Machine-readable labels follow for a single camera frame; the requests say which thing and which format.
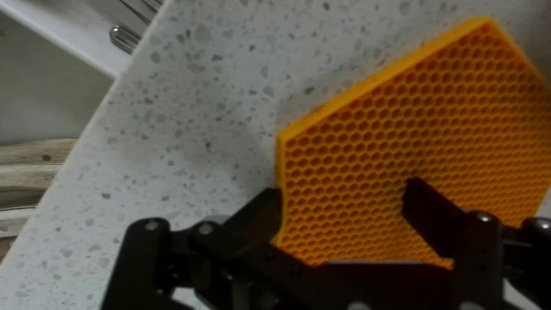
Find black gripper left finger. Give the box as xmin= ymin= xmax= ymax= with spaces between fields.
xmin=100 ymin=187 xmax=315 ymax=310

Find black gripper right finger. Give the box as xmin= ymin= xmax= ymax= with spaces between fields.
xmin=399 ymin=176 xmax=551 ymax=310

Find wooden utensils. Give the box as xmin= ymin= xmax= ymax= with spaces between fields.
xmin=0 ymin=137 xmax=79 ymax=247

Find white cutlery organizer tray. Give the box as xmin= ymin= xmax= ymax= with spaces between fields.
xmin=0 ymin=0 xmax=134 ymax=147

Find steel spoon bundle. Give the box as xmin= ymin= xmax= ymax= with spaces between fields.
xmin=84 ymin=0 xmax=167 ymax=58

